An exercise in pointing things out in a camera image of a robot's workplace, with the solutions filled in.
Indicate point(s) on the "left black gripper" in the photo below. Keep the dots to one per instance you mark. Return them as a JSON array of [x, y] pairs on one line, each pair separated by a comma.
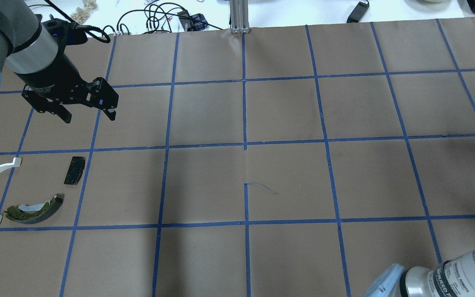
[[53, 75]]

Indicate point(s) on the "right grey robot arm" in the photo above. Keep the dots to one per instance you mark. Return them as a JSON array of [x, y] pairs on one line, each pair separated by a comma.
[[455, 278]]

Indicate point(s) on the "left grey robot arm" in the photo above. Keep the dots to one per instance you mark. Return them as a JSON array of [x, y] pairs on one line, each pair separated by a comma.
[[34, 50]]

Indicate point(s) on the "black brake pad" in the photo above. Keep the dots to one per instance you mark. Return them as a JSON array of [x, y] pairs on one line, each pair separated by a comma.
[[75, 170]]

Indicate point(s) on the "bag of wooden pieces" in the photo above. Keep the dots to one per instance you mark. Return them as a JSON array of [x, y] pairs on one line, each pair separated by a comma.
[[83, 11]]

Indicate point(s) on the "olive brake shoe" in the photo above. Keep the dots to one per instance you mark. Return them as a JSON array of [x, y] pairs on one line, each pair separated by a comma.
[[33, 214]]

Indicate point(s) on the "black power adapter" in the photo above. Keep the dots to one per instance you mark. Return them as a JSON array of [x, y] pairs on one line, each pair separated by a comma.
[[358, 12]]

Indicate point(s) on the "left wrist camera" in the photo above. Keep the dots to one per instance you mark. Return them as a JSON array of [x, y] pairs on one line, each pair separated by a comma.
[[64, 32]]

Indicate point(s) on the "aluminium frame post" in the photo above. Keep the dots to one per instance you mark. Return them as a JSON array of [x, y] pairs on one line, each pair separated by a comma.
[[239, 16]]

